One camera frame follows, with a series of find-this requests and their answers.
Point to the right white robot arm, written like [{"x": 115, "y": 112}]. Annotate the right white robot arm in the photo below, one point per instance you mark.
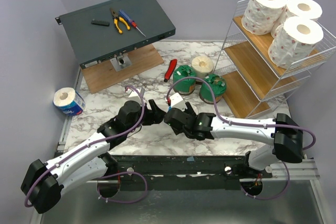
[{"x": 281, "y": 137}]

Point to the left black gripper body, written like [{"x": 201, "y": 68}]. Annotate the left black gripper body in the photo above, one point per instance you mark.
[{"x": 150, "y": 118}]

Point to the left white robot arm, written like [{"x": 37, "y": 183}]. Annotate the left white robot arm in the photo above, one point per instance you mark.
[{"x": 46, "y": 182}]

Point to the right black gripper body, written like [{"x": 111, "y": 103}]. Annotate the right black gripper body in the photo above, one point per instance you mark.
[{"x": 175, "y": 118}]

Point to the black bit holder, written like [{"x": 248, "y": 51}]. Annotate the black bit holder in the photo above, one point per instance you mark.
[{"x": 100, "y": 23}]

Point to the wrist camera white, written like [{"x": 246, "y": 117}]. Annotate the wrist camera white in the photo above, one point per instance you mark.
[
  {"x": 176, "y": 101},
  {"x": 133, "y": 96}
]

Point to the cream wrapped roll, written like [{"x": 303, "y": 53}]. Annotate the cream wrapped roll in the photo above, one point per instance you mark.
[{"x": 203, "y": 66}]

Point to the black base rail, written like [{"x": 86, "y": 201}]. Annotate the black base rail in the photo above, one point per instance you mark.
[{"x": 177, "y": 173}]

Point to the wooden shelf board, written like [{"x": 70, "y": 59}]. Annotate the wooden shelf board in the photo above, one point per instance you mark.
[
  {"x": 257, "y": 73},
  {"x": 241, "y": 100},
  {"x": 261, "y": 44}
]

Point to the wooden board under chassis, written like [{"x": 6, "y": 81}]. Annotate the wooden board under chassis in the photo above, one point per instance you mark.
[{"x": 108, "y": 73}]

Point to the floral roll back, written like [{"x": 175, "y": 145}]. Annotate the floral roll back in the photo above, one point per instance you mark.
[{"x": 295, "y": 41}]

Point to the top wooden shelf board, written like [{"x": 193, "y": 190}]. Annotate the top wooden shelf board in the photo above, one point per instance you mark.
[{"x": 261, "y": 44}]

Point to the floral roll front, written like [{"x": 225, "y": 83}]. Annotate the floral roll front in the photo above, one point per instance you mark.
[{"x": 303, "y": 8}]

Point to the dark grey rack chassis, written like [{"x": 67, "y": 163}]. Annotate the dark grey rack chassis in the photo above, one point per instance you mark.
[{"x": 110, "y": 29}]

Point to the yellow handled pliers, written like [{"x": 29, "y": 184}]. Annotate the yellow handled pliers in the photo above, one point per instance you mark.
[{"x": 116, "y": 19}]

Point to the middle wooden shelf board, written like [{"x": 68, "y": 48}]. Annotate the middle wooden shelf board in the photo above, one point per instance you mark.
[{"x": 257, "y": 73}]

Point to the floral roll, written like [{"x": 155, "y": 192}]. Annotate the floral roll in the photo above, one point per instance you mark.
[
  {"x": 303, "y": 8},
  {"x": 261, "y": 15},
  {"x": 295, "y": 41}
]

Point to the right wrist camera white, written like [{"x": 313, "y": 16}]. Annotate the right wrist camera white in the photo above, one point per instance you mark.
[{"x": 176, "y": 101}]

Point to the white wire shelf rack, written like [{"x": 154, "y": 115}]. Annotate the white wire shelf rack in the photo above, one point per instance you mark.
[{"x": 326, "y": 47}]

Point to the green wrapped roll left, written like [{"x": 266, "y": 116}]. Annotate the green wrapped roll left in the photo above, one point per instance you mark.
[{"x": 187, "y": 85}]

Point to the green wrapped roll right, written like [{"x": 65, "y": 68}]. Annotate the green wrapped roll right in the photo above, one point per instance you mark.
[{"x": 218, "y": 87}]

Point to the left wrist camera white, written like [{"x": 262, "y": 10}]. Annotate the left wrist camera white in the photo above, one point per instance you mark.
[{"x": 133, "y": 96}]

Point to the blue wrapped roll far left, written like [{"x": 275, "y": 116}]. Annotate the blue wrapped roll far left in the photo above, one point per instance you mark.
[{"x": 69, "y": 101}]

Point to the green wrapped roll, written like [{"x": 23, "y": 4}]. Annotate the green wrapped roll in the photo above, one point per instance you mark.
[
  {"x": 187, "y": 85},
  {"x": 218, "y": 87}
]

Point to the red utility knife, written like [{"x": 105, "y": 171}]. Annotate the red utility knife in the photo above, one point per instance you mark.
[{"x": 170, "y": 70}]

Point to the blue red screwdriver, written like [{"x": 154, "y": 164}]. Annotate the blue red screwdriver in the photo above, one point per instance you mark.
[{"x": 131, "y": 22}]

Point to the bottom wooden shelf board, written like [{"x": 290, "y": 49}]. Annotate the bottom wooden shelf board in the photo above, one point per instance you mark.
[{"x": 241, "y": 100}]

